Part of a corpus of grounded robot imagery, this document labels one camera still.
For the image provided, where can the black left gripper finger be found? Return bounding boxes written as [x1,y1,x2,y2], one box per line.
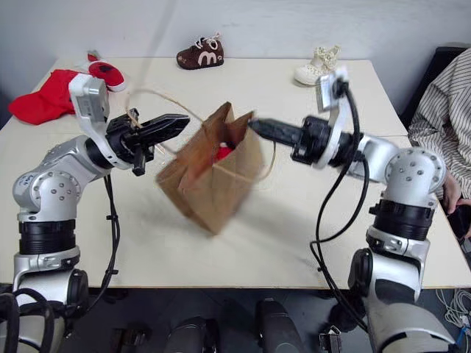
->
[139,113,191,130]
[141,123,189,149]

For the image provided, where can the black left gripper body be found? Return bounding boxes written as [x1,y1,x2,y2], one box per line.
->
[105,107,156,177]

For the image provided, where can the white floor cables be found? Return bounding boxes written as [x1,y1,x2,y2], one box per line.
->
[435,288,471,353]

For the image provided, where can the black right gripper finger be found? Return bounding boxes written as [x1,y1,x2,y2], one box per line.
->
[247,117,304,135]
[254,128,303,149]

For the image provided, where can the white plush shoe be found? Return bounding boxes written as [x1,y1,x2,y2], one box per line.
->
[293,44,341,88]

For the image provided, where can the brown paper bag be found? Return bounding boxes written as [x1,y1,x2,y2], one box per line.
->
[126,87,276,237]

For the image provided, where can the dark rounded shape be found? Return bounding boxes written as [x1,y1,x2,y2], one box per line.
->
[254,298,308,353]
[166,315,222,353]

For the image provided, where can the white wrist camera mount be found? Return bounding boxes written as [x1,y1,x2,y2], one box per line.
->
[68,73,134,171]
[314,66,361,169]

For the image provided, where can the brown plush shoe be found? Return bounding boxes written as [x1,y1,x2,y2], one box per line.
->
[175,32,226,71]

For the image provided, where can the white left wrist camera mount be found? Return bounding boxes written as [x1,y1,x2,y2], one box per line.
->
[68,73,134,171]

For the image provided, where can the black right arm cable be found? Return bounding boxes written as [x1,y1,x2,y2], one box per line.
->
[309,77,370,332]

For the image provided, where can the red plush stocking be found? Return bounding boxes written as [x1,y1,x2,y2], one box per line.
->
[86,50,127,93]

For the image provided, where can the red plush toy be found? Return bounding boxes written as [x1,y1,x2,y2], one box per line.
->
[214,142,236,162]

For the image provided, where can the person in striped shirt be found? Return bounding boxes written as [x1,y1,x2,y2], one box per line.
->
[407,46,471,243]

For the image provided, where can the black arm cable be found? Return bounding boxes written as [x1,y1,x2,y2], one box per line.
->
[309,77,370,332]
[83,174,121,313]

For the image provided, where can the black phone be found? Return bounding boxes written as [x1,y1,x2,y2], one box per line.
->
[446,198,471,240]

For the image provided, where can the black chair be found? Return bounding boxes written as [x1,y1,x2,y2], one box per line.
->
[398,45,469,130]

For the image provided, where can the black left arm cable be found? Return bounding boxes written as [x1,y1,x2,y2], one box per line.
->
[83,174,121,313]

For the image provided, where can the small metal bracket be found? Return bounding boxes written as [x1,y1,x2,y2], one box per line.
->
[318,324,342,353]

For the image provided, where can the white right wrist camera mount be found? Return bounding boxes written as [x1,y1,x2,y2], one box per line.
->
[314,66,361,169]

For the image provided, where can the black cable bundle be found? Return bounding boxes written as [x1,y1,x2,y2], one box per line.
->
[0,288,71,353]

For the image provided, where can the red santa hat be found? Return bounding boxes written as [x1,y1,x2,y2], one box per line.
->
[7,68,93,126]

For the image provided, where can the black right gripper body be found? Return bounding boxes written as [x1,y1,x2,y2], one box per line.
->
[289,115,336,165]

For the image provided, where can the person's bare hand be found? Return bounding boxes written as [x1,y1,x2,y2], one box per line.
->
[442,170,464,216]

